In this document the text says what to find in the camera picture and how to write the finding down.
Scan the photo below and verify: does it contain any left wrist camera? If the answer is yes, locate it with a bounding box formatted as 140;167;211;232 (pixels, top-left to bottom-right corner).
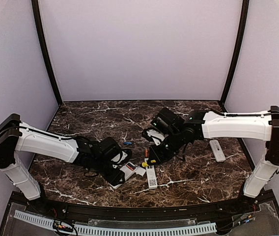
111;148;132;168

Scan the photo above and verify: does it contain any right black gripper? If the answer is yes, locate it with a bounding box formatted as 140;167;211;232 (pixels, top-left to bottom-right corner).
147;129;185;165

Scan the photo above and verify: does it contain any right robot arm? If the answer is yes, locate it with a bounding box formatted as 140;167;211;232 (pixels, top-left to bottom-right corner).
142;106;279;213

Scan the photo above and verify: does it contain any slim white remote control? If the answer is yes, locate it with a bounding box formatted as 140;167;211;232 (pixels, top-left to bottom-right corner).
146;166;158;190

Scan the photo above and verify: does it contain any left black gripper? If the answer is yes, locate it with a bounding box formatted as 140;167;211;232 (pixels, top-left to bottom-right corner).
92;157;125;187

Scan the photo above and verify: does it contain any white remote at right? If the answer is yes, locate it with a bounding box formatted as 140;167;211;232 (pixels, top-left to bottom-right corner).
209;140;226;162

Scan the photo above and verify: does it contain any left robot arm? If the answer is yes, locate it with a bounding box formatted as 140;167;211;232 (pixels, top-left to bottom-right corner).
0;114;127;214

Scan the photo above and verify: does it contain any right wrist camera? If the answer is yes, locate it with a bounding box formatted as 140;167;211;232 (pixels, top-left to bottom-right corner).
141;128;165;146

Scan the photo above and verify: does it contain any white slotted cable duct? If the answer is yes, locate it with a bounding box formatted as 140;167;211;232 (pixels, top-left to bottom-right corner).
14;210;217;236

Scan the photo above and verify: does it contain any right black frame post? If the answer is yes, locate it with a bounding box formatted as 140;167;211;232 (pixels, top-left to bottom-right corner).
220;0;250;106

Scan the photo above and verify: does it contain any left black frame post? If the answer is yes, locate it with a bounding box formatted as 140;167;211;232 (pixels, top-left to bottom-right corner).
31;0;63;106

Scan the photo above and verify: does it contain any black frame post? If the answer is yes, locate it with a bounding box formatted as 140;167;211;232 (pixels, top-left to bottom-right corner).
31;0;63;106
220;0;250;106

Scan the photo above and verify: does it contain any white TCL air-conditioner remote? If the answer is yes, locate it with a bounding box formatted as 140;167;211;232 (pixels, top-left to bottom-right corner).
111;162;137;189

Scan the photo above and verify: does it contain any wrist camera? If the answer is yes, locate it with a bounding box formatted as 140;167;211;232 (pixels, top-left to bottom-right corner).
111;148;132;168
141;128;165;146

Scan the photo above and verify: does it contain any black front rail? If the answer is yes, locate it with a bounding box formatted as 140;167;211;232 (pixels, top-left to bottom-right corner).
24;194;258;223

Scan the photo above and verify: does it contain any yellow handled screwdriver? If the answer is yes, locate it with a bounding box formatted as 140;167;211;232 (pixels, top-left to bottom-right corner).
141;161;152;168

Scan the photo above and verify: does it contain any white square battery cover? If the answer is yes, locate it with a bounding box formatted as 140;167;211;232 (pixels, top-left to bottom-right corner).
135;166;146;176

